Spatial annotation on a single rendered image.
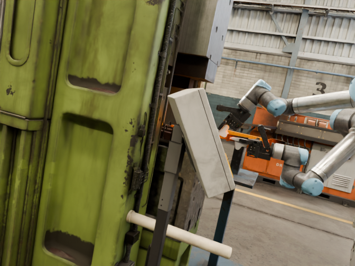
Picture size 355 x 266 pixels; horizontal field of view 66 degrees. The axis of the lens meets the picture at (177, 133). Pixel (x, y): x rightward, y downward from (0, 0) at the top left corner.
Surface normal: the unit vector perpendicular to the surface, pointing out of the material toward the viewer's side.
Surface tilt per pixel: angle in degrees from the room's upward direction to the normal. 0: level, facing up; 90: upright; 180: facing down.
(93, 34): 89
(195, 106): 90
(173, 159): 90
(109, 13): 89
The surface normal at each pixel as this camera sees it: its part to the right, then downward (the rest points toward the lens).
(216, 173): 0.08, 0.15
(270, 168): -0.32, 0.07
